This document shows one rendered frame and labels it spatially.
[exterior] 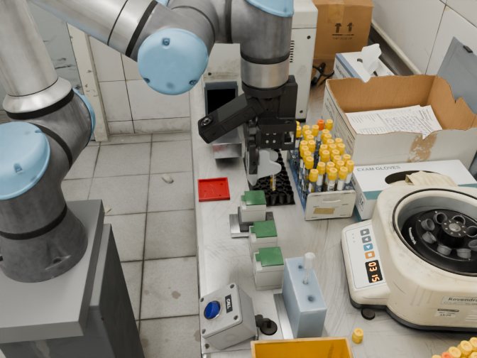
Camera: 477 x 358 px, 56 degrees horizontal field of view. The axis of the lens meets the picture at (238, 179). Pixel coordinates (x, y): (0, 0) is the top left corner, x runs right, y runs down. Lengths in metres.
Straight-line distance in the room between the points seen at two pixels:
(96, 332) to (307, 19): 0.80
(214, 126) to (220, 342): 0.33
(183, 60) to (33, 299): 0.48
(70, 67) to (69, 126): 1.77
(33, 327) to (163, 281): 1.20
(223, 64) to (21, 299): 0.67
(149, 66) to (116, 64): 2.07
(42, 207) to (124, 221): 1.48
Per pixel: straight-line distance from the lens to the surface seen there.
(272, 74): 0.68
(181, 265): 2.00
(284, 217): 0.94
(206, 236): 0.90
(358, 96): 1.19
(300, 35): 1.13
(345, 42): 1.58
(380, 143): 0.97
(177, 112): 2.72
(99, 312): 0.86
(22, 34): 0.79
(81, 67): 2.58
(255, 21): 0.65
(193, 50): 0.53
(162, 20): 0.55
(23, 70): 0.80
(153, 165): 2.53
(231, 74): 1.14
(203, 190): 1.00
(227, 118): 0.73
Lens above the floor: 1.53
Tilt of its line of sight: 40 degrees down
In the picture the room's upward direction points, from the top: straight up
